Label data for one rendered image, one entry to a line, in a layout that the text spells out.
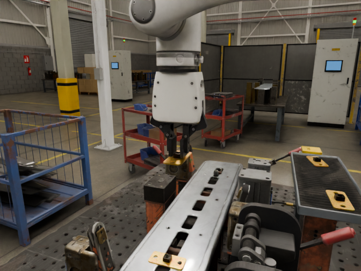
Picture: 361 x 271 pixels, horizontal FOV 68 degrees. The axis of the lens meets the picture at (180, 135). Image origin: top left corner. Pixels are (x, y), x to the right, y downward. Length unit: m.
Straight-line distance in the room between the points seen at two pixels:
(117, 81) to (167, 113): 10.68
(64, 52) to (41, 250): 6.85
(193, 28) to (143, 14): 0.10
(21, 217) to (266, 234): 2.24
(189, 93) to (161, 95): 0.06
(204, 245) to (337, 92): 6.66
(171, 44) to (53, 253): 1.02
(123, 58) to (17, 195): 9.00
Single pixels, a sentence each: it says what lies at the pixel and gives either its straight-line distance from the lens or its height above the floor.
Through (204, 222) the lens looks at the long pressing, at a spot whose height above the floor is 1.00.
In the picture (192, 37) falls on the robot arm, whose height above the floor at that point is 1.48.
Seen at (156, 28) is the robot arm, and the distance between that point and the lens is 0.44.
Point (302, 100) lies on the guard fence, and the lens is 8.05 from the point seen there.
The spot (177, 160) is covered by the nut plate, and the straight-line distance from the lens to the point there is 0.54.
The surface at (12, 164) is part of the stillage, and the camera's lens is 2.40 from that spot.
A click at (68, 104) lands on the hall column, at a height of 0.43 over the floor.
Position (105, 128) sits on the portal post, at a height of 0.36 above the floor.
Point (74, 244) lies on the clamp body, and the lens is 0.70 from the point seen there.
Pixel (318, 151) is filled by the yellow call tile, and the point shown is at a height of 1.16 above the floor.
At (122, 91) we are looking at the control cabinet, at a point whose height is 0.42.
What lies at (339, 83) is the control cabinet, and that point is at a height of 1.05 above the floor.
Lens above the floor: 1.44
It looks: 15 degrees down
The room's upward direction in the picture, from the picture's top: straight up
